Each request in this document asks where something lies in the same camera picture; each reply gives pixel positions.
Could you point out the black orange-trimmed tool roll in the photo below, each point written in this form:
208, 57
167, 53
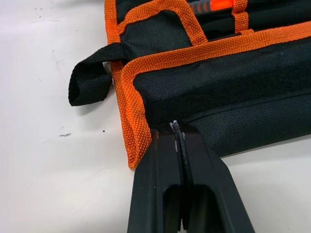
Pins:
218, 80

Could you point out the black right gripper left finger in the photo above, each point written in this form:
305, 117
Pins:
155, 179

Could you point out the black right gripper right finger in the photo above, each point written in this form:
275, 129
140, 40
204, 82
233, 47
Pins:
209, 179

